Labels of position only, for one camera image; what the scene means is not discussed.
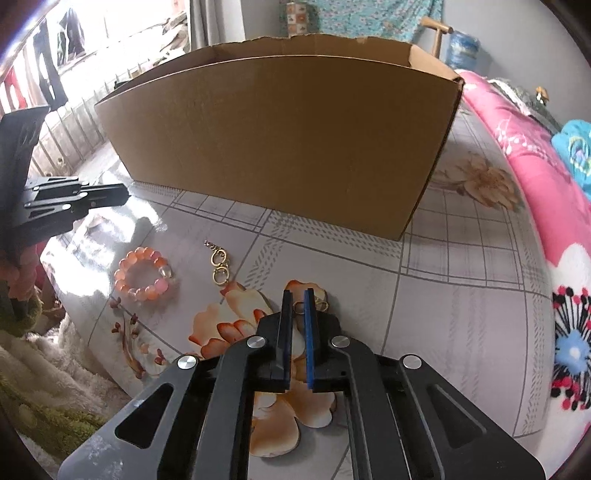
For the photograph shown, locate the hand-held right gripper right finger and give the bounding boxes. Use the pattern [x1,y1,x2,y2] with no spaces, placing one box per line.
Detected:
[302,288,546,480]

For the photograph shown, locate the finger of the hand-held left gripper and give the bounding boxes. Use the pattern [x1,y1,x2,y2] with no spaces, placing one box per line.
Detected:
[24,176,131,220]

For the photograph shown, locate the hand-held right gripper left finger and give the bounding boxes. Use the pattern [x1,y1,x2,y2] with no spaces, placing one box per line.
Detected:
[58,288,295,480]

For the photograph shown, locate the gold hoop earring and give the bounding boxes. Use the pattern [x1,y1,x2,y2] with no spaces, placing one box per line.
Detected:
[204,239,231,285]
[292,299,330,315]

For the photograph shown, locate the small orange bead bracelet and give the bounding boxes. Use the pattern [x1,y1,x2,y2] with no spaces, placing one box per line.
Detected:
[114,247,175,301]

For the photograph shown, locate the brown cardboard box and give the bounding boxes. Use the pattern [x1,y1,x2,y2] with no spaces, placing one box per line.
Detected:
[93,33,465,241]

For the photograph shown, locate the red hanging garment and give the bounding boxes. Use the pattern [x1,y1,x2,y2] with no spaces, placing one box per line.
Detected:
[4,65,29,116]

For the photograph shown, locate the metal window railing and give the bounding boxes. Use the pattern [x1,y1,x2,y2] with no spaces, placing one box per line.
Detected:
[28,60,185,162]

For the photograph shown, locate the dark hanging trousers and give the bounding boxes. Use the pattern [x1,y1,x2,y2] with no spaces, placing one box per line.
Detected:
[31,18,70,112]

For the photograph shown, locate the dark hanging shirt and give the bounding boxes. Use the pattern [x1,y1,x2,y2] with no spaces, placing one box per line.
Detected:
[60,7,88,58]

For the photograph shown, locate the floral vinyl tablecloth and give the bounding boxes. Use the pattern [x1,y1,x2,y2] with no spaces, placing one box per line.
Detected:
[39,99,557,480]

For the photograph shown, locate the pile of cloths and boxes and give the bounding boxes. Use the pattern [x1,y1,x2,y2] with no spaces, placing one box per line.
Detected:
[152,7,191,63]

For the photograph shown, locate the grey curtain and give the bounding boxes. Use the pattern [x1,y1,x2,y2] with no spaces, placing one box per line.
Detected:
[189,0,245,51]

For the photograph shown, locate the tall patterned box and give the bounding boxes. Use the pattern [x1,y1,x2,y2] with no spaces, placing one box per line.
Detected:
[285,0,309,37]

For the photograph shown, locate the pink floral blanket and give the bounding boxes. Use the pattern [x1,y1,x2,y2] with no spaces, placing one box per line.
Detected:
[455,69,591,416]

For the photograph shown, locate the grey patterned cloth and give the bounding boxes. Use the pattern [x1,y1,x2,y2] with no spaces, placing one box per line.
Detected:
[489,76,561,134]

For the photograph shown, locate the blue floral blanket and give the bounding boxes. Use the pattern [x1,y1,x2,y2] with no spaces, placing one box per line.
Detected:
[551,119,591,197]

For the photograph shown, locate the blue water bottle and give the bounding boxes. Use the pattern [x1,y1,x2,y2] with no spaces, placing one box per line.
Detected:
[445,30,481,70]

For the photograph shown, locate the wooden stand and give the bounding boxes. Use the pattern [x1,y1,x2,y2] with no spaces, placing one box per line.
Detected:
[420,16,455,58]

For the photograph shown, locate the teal floral wall cloth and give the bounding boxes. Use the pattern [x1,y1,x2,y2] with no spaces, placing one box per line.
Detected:
[305,0,444,44]

